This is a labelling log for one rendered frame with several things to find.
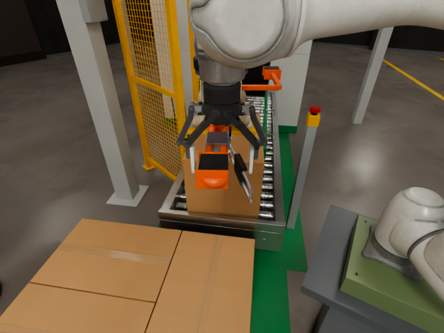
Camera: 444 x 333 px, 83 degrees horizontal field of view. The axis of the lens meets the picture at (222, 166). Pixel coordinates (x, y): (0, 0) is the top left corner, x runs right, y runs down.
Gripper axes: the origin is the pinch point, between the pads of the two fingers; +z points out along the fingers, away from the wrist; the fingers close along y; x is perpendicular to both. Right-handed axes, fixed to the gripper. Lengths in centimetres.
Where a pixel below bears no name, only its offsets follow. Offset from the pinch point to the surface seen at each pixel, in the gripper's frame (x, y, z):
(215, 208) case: -52, 5, 63
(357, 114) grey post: -305, -194, 112
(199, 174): 5.0, 4.8, -1.1
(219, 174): 5.0, 0.4, -1.4
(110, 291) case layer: -10, 49, 73
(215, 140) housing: -10.8, 2.1, -1.2
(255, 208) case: -51, -17, 62
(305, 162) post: -96, -55, 61
